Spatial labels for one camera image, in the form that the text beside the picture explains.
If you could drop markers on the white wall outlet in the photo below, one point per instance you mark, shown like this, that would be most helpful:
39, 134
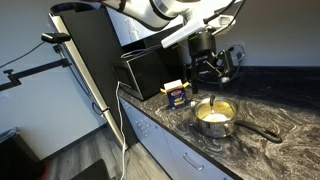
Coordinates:
242, 46

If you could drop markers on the black steel refrigerator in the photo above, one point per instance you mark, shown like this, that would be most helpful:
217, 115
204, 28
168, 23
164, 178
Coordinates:
100, 90

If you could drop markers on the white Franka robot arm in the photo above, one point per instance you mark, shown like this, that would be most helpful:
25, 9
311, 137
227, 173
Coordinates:
143, 10

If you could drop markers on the black steel microwave oven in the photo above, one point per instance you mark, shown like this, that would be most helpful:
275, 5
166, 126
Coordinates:
156, 73

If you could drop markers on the black external camera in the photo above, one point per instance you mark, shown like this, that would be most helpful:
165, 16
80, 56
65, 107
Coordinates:
56, 37

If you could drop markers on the glass pot lid black knob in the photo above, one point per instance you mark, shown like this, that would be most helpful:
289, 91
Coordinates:
222, 108

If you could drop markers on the pale blue base cabinet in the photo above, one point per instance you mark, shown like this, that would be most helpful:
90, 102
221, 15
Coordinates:
156, 146

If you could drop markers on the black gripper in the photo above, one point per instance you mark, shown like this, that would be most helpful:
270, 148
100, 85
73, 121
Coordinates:
201, 46

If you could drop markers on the blue pasta box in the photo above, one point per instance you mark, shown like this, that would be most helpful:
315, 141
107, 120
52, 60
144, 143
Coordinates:
176, 96

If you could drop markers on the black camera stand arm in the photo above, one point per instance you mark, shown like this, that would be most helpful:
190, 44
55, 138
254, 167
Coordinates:
40, 69

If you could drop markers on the black bin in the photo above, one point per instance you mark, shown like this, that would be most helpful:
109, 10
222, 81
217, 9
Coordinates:
16, 160

